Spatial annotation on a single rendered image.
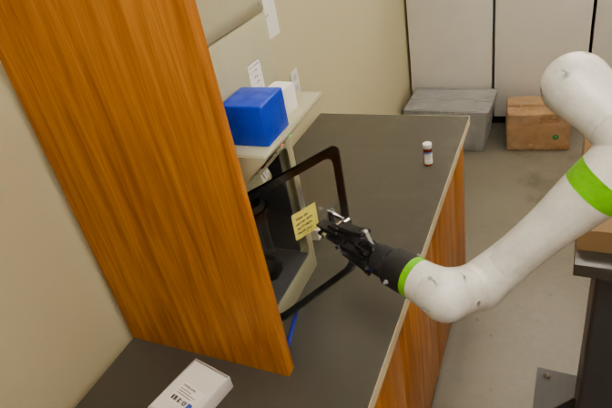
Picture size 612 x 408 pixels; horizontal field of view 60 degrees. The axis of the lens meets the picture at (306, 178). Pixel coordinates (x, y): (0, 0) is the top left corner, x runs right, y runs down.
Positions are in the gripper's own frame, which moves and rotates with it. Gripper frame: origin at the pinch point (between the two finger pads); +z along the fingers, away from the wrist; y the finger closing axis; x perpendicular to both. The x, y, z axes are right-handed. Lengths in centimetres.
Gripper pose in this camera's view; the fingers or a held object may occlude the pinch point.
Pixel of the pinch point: (330, 231)
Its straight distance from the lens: 132.6
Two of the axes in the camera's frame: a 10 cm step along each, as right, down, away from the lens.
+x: -7.5, 4.4, -4.9
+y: -1.7, -8.4, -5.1
